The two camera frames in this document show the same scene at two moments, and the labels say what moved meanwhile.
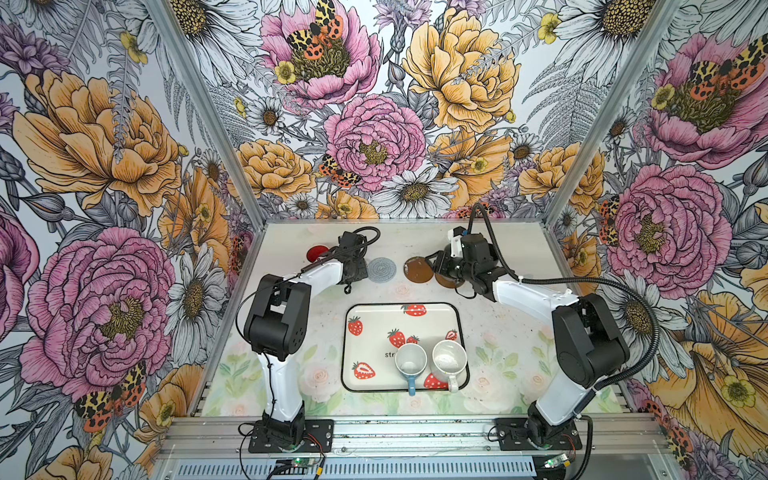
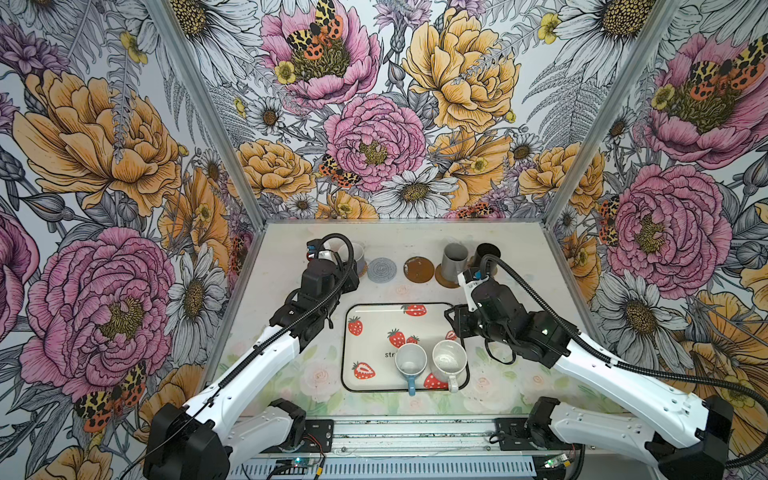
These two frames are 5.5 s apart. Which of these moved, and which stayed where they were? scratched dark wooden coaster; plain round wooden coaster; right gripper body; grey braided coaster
Moved: right gripper body
Stayed: grey braided coaster; scratched dark wooden coaster; plain round wooden coaster
